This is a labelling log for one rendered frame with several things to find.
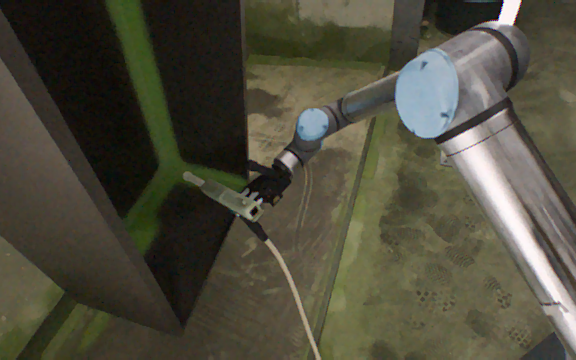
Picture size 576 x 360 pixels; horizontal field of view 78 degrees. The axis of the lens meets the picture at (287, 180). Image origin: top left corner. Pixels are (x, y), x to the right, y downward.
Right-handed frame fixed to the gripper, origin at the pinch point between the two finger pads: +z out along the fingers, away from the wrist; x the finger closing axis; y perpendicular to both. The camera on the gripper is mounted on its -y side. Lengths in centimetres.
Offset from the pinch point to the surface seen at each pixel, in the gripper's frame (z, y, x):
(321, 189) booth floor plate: -51, 58, 43
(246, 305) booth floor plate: 18, 56, 27
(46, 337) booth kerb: 82, 23, 73
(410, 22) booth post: -178, 34, 59
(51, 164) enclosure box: 23, -49, -38
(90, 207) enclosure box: 24, -41, -35
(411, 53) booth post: -177, 56, 64
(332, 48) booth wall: -155, 34, 110
